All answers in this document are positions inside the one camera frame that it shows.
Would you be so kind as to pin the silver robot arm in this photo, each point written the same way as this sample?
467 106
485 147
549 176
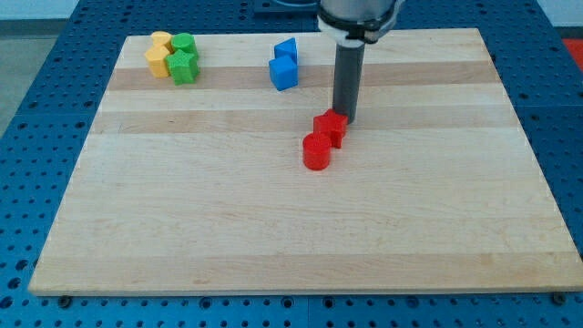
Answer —
353 23

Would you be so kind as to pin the red cylinder block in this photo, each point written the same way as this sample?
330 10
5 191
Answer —
316 151

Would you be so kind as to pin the red star block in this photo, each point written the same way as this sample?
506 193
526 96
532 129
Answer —
333 125

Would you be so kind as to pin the blue cube block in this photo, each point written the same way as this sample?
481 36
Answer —
283 73

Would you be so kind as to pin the wooden board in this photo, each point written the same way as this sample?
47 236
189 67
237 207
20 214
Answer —
201 189

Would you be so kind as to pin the blue triangular block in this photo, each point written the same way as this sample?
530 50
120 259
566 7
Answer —
287 48

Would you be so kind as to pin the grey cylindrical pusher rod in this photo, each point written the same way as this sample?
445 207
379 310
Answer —
347 77

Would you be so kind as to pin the green star block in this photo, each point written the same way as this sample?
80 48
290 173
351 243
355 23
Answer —
183 67

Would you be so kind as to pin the green cylinder block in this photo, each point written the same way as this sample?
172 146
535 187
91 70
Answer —
185 42

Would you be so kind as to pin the yellow hexagon block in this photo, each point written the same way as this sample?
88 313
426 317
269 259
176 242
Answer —
156 59

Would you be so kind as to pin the yellow cylinder block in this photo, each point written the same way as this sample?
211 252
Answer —
162 38

